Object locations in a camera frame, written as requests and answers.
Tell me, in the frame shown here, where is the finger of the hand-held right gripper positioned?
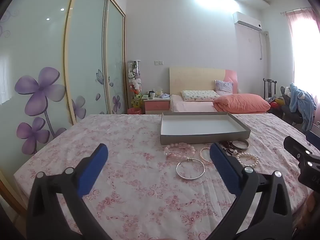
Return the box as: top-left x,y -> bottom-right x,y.
284,136 -> 314,167
306,131 -> 320,147

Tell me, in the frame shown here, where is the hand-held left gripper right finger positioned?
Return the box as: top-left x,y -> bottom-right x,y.
200,142 -> 293,240

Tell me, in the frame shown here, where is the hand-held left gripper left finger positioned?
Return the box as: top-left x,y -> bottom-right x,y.
26,143 -> 109,240

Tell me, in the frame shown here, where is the wide silver cuff bangle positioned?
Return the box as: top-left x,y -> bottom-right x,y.
232,140 -> 250,150

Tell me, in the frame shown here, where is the white pearl bracelet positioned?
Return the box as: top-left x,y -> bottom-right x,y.
236,152 -> 260,167

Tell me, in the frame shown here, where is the pink bead bracelet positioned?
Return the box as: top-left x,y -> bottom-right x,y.
164,142 -> 196,158

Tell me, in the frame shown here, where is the thin silver bangle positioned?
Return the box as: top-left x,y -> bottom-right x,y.
176,158 -> 206,180

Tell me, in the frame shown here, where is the grey shallow cardboard tray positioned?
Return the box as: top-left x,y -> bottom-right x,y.
160,112 -> 251,145

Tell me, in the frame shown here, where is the dark office chair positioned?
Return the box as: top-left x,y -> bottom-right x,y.
280,86 -> 310,126

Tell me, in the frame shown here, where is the blue fleece garment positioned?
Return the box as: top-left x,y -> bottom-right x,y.
289,82 -> 316,132

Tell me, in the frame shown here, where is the pink floral sheet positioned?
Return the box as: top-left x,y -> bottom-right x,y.
14,113 -> 320,240

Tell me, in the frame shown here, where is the colourful toys pile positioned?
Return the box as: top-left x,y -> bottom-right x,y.
266,97 -> 285,110

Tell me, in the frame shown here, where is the folded coral quilt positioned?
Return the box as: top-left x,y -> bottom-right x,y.
213,94 -> 271,114

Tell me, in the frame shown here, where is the dark wooden chair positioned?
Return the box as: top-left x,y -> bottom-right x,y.
262,78 -> 277,100

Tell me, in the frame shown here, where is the cream patterned pillow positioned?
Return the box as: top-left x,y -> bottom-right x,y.
181,89 -> 220,102

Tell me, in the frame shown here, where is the small lilac cushion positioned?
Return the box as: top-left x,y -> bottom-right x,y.
215,80 -> 234,96

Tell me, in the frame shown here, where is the pink and white nightstand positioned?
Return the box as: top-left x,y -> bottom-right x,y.
143,97 -> 171,115

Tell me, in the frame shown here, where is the bed with wooden headboard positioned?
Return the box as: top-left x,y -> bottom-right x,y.
169,67 -> 272,114

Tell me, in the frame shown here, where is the clear tower of plush toys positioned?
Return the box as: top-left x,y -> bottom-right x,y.
127,60 -> 143,114

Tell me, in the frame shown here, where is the air conditioner pipe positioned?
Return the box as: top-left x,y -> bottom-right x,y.
259,31 -> 270,60

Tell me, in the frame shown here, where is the pink curtain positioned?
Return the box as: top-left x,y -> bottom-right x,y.
285,7 -> 320,105

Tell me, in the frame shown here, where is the wardrobe with floral sliding doors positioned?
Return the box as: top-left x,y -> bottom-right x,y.
0,0 -> 127,213

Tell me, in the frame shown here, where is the white air conditioner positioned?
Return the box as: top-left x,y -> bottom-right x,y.
232,12 -> 262,32

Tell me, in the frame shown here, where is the dark bead necklace with pearl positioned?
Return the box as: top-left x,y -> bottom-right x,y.
219,141 -> 243,156

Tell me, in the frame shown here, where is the pinkish pearl bracelet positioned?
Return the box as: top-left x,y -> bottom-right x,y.
199,146 -> 214,166

